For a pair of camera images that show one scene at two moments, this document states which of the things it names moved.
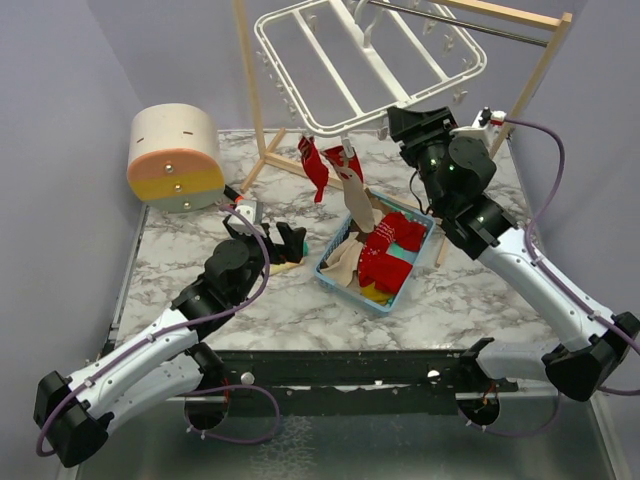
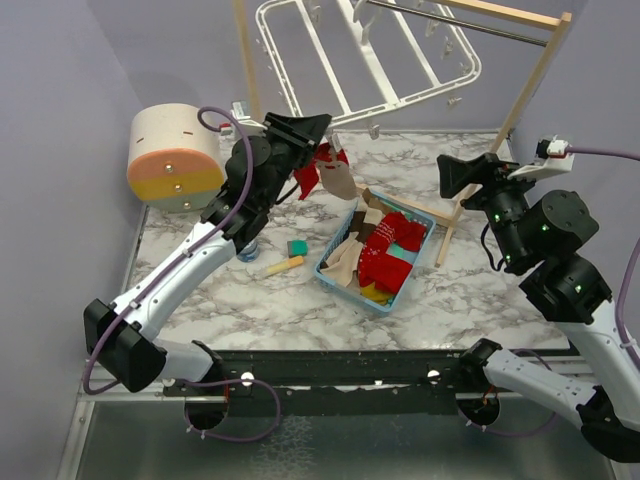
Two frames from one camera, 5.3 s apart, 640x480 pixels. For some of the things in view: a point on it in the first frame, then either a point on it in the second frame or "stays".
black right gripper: [436, 119] to [487, 169]
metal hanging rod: [458, 22] stays
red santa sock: [314, 166] to [307, 177]
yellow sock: [373, 294] stays
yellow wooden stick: [276, 268] stays
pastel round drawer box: [174, 163] stays
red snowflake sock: [379, 268] stays
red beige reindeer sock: [339, 156] to [336, 172]
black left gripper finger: [293, 241] to [305, 131]
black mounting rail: [408, 382] stays
